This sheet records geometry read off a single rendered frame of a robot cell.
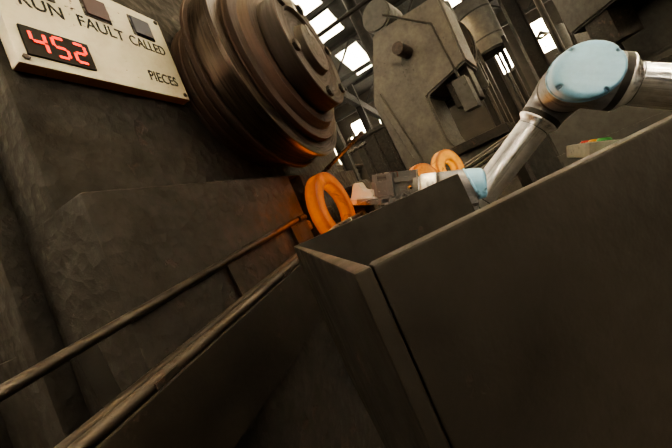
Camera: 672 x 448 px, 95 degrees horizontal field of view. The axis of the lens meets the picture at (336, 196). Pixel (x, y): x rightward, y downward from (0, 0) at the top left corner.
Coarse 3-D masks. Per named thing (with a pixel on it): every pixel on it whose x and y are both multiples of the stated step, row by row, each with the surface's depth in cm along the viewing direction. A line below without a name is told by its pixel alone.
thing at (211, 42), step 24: (192, 0) 62; (216, 0) 60; (192, 24) 59; (216, 24) 56; (216, 48) 56; (216, 72) 58; (240, 72) 56; (240, 96) 58; (240, 120) 61; (264, 120) 61; (264, 144) 66; (288, 144) 67; (312, 144) 72
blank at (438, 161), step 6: (444, 150) 118; (450, 150) 120; (438, 156) 116; (444, 156) 117; (450, 156) 119; (456, 156) 121; (432, 162) 116; (438, 162) 115; (444, 162) 116; (450, 162) 120; (456, 162) 120; (462, 162) 122; (438, 168) 114; (444, 168) 115; (450, 168) 122; (456, 168) 119
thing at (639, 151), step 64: (448, 192) 35; (576, 192) 7; (640, 192) 7; (320, 256) 11; (384, 256) 6; (448, 256) 6; (512, 256) 6; (576, 256) 7; (640, 256) 7; (384, 320) 6; (448, 320) 6; (512, 320) 6; (576, 320) 7; (640, 320) 7; (384, 384) 8; (448, 384) 6; (512, 384) 6; (576, 384) 6; (640, 384) 7
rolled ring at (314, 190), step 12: (312, 180) 71; (324, 180) 74; (336, 180) 80; (312, 192) 68; (336, 192) 80; (312, 204) 68; (324, 204) 69; (336, 204) 82; (348, 204) 81; (312, 216) 68; (324, 216) 67; (348, 216) 79; (324, 228) 67
